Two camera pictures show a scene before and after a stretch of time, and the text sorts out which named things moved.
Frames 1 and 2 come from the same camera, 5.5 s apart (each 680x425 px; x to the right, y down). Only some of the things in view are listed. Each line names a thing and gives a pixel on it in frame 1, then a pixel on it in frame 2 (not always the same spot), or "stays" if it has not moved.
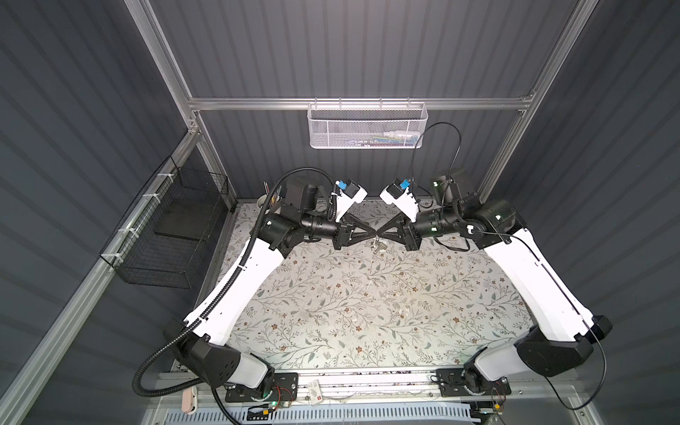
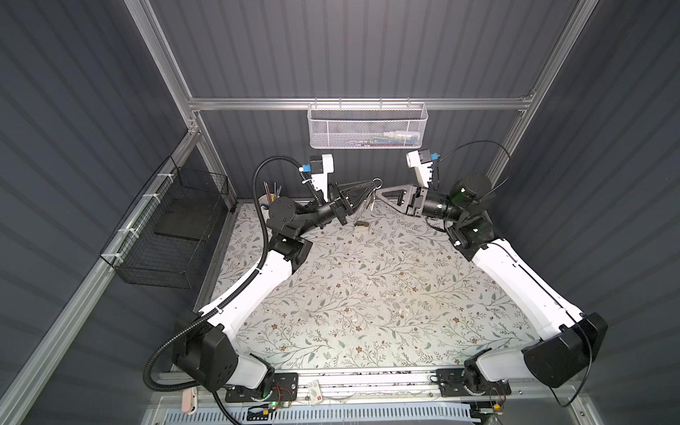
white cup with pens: x=276 y=193 stays
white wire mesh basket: x=367 y=125 stays
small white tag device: x=315 y=391 stays
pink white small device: x=189 y=400 stays
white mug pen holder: x=261 y=199 stays
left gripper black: x=344 y=230 → x=343 y=206
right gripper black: x=397 y=221 → x=415 y=203
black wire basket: x=162 y=239 stays
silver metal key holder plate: x=381 y=247 → x=370 y=202
